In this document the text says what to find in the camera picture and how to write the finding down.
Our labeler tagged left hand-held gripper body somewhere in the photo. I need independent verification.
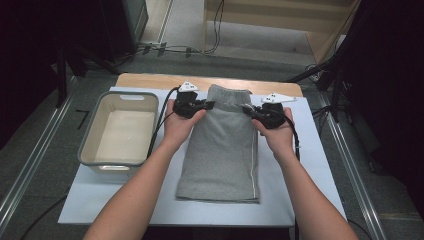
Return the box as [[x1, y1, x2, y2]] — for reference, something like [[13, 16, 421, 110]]
[[172, 81, 208, 120]]

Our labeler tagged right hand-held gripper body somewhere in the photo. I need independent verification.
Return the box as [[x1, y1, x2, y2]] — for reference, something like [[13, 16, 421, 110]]
[[255, 92, 298, 131]]

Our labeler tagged beige basket with grey rim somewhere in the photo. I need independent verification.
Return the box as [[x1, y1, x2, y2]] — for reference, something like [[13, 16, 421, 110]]
[[77, 90, 160, 175]]

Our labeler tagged person's right hand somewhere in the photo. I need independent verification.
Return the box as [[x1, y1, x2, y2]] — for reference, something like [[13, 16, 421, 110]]
[[251, 106, 297, 158]]

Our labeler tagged person's left hand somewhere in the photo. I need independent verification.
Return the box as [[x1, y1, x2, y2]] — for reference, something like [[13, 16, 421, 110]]
[[162, 98, 208, 148]]

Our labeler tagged white board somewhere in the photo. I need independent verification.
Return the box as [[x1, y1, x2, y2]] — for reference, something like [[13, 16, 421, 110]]
[[57, 86, 349, 228]]

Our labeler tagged power strip with plugs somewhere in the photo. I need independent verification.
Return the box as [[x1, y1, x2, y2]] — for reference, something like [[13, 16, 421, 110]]
[[138, 40, 194, 58]]

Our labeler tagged black stand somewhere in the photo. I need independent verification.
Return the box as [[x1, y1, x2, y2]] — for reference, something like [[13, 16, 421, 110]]
[[54, 39, 119, 109], [286, 49, 354, 123]]

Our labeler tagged light wooden shelf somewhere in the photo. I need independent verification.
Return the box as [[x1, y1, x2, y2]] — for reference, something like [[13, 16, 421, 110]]
[[201, 0, 363, 64]]

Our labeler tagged grey cabinet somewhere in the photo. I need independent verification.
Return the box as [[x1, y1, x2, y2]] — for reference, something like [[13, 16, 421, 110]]
[[99, 0, 149, 63]]

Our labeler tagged black curtain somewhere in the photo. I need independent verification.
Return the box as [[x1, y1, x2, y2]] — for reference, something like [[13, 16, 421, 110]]
[[0, 0, 113, 151], [343, 0, 424, 214]]

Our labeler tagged left hand-held gripper cable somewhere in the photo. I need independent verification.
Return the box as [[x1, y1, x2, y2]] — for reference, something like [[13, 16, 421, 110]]
[[146, 86, 181, 160]]

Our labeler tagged hand-held gripper cable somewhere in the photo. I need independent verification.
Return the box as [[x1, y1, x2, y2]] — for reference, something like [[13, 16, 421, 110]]
[[146, 86, 181, 160], [281, 111, 301, 162]]

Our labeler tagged right hand-held gripper cable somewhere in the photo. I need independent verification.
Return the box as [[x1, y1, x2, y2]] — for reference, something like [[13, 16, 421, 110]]
[[281, 111, 301, 162]]

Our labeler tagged black hanging cable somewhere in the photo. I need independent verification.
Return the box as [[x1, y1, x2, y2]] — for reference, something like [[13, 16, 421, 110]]
[[203, 0, 225, 55]]

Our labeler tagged metal rail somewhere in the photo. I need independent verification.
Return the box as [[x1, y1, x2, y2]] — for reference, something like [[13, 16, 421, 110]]
[[316, 91, 389, 240], [0, 76, 79, 234]]

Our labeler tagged thin black cable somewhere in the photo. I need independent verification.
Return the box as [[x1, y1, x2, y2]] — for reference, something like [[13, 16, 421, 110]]
[[19, 194, 69, 240], [348, 219, 372, 240]]

